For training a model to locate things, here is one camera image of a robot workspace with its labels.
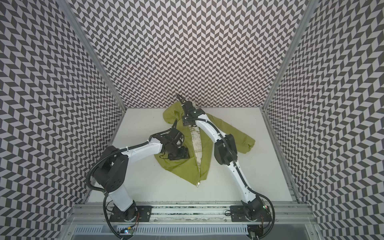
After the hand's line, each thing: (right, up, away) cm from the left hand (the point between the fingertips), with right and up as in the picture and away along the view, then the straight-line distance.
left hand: (186, 156), depth 87 cm
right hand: (+4, +23, +15) cm, 27 cm away
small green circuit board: (-24, -29, -22) cm, 43 cm away
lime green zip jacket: (+8, +6, +6) cm, 12 cm away
